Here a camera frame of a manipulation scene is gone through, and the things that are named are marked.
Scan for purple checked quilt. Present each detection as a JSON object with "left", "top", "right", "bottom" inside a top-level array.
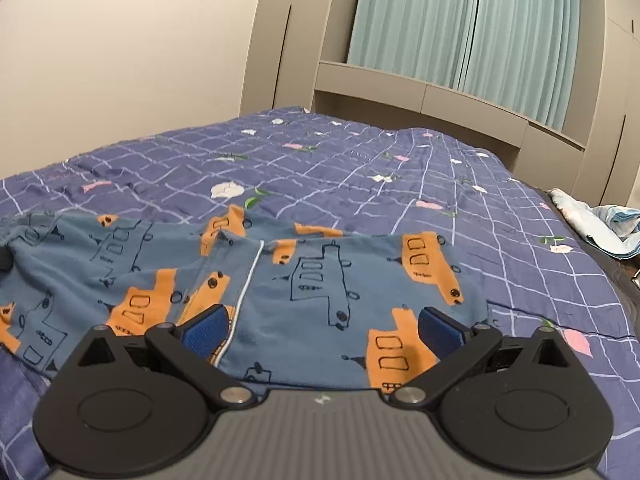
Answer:
[{"left": 0, "top": 106, "right": 640, "bottom": 480}]

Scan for blue pants with orange cars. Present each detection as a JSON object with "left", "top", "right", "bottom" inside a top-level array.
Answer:
[{"left": 0, "top": 204, "right": 494, "bottom": 394}]

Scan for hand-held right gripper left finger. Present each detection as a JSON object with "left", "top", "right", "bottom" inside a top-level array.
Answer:
[{"left": 64, "top": 304, "right": 254, "bottom": 412}]

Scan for light blue crumpled cloth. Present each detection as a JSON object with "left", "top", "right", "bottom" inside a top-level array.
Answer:
[{"left": 547, "top": 188, "right": 640, "bottom": 261}]

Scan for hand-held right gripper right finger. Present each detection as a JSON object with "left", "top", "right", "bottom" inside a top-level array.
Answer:
[{"left": 389, "top": 306, "right": 577, "bottom": 409}]

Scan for teal curtain panel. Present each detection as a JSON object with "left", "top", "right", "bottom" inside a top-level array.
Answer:
[
  {"left": 346, "top": 0, "right": 484, "bottom": 94},
  {"left": 459, "top": 0, "right": 584, "bottom": 132}
]

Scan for beige wardrobe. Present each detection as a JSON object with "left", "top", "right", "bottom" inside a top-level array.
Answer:
[
  {"left": 570, "top": 0, "right": 640, "bottom": 209},
  {"left": 239, "top": 0, "right": 347, "bottom": 117}
]

